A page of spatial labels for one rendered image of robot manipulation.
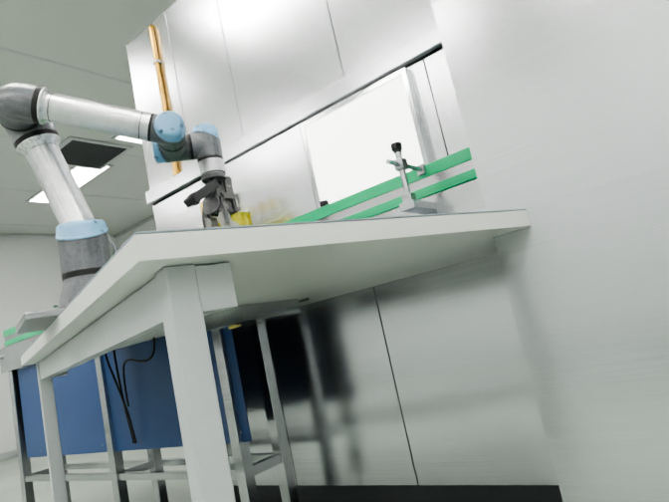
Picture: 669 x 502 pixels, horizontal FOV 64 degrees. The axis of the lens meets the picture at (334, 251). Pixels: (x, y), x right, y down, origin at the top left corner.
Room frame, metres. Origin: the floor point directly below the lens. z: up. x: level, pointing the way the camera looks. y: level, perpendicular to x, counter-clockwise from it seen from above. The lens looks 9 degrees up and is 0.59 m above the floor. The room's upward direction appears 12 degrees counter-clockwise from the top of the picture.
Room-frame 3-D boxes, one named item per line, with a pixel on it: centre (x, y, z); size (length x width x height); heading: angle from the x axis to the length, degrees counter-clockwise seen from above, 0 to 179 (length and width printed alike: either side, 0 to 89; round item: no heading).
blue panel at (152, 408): (2.22, 0.96, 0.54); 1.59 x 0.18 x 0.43; 54
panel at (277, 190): (1.77, 0.03, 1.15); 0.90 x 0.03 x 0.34; 54
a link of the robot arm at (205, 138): (1.49, 0.30, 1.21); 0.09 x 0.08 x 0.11; 106
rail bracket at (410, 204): (1.26, -0.22, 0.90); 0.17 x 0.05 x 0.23; 144
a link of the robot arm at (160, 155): (1.45, 0.39, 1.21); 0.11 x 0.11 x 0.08; 16
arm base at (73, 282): (1.28, 0.60, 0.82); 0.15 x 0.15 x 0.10
